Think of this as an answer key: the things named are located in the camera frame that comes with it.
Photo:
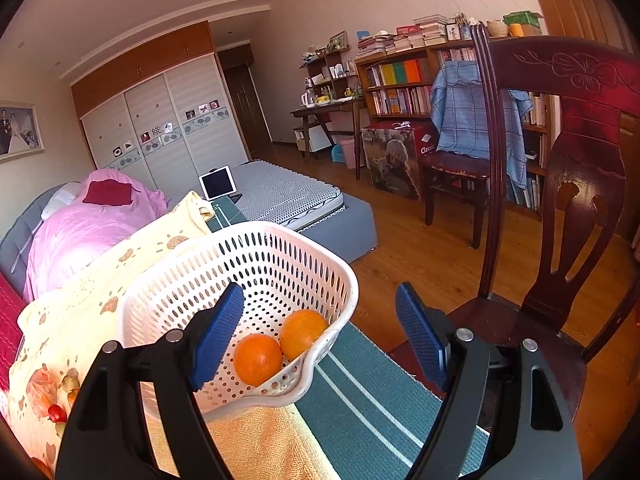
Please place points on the white sliding door wardrobe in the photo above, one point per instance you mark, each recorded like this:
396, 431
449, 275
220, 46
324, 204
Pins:
150, 110

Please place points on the wooden desktop shelf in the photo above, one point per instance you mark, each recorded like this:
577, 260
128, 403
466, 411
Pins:
327, 60

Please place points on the white electric kettle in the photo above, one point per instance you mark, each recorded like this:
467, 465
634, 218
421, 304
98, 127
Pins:
308, 100

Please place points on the sheep print cardboard box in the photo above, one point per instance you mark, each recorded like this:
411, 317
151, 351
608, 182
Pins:
395, 160

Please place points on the yellow paw-print blanket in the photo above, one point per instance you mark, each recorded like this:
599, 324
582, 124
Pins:
75, 310

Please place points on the pink quilt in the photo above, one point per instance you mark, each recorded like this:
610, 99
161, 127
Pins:
75, 230

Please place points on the carved dark wooden chair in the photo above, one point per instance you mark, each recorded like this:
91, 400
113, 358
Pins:
550, 65

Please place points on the plain dark wooden chair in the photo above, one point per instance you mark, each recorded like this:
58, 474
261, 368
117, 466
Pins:
455, 165

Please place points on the white perforated plastic basket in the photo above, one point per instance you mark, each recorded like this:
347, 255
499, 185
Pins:
280, 260

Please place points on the white waste bin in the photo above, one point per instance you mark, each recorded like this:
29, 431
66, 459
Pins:
351, 152

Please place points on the grey bed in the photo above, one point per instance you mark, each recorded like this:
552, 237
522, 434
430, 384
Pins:
280, 190

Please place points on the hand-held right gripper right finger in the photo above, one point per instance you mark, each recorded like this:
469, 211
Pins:
420, 335

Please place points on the black tablet stand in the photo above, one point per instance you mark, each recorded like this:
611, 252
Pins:
235, 198

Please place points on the white pillow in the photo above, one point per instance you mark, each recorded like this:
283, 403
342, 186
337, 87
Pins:
62, 195

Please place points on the stacks of books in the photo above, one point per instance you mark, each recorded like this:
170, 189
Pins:
400, 42

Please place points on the green striped tablecloth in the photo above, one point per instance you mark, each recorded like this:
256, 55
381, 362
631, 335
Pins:
360, 400

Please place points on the blue knitted blanket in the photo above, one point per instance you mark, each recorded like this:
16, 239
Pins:
460, 110

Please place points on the green box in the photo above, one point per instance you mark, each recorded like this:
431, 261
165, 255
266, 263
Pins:
522, 19

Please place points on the dark wooden door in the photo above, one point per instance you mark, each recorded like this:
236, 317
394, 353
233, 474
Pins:
247, 105

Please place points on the white tablet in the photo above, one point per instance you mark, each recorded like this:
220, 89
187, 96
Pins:
217, 182

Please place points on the red pillow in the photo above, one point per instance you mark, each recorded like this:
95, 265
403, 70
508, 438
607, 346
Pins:
107, 191

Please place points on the orange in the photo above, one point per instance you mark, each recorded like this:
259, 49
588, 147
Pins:
305, 332
257, 360

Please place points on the wooden bookshelf with books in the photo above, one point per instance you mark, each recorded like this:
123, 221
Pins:
400, 82

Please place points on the yellow cup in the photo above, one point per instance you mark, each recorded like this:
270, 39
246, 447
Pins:
516, 30

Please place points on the pen holder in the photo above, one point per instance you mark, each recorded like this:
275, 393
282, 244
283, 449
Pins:
465, 30

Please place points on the picture frame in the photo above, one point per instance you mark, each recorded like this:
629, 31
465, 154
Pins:
338, 41

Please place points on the woven pot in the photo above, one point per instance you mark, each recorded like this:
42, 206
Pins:
497, 29

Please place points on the blue plastic stool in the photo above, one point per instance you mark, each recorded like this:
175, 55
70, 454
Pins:
338, 154

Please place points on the dark wooden desk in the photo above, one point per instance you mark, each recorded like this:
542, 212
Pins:
330, 105

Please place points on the red blanket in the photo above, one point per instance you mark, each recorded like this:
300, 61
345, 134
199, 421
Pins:
10, 320

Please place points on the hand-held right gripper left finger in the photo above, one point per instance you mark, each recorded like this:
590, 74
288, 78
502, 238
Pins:
220, 332

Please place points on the framed wedding photo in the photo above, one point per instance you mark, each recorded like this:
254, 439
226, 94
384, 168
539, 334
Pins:
20, 130

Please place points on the light wooden door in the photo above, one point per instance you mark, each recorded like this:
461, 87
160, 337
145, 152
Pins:
575, 0

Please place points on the small framed picture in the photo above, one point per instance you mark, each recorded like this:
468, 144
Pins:
453, 31

